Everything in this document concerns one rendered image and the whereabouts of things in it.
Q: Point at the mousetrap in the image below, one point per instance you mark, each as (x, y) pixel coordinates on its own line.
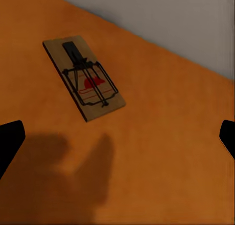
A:
(85, 78)

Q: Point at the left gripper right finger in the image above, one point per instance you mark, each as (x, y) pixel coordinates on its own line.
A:
(227, 136)

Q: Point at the cabinet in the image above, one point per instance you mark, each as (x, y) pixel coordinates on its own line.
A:
(157, 161)

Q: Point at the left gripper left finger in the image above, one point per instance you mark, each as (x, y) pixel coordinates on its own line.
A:
(12, 135)

